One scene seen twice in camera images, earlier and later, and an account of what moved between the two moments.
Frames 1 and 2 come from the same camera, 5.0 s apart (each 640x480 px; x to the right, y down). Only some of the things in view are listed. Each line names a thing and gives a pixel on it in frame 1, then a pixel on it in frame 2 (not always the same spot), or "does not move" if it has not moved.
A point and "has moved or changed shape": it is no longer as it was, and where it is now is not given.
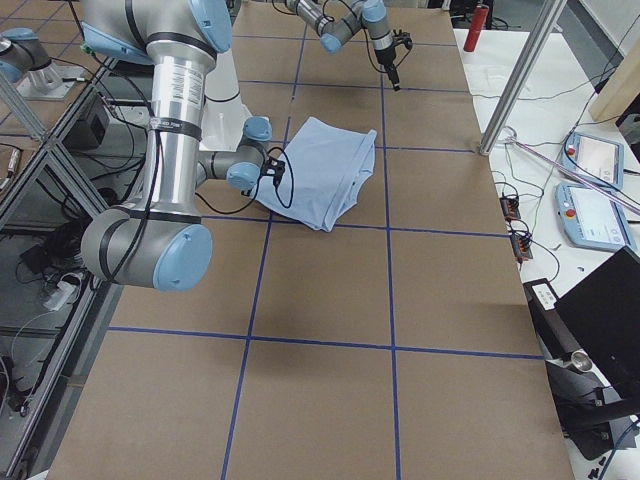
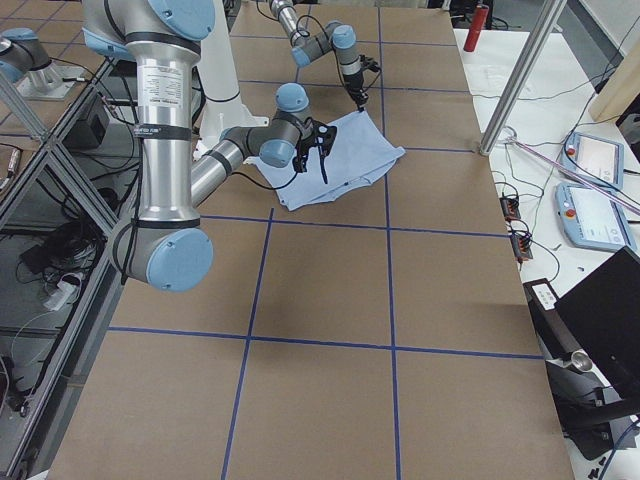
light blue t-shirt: [326, 168] has moved or changed shape
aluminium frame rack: [54, 311] does not move
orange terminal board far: [510, 208] does not move
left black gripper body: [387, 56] to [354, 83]
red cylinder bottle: [476, 28] does not move
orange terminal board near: [521, 245] does not move
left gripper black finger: [393, 76] to [360, 100]
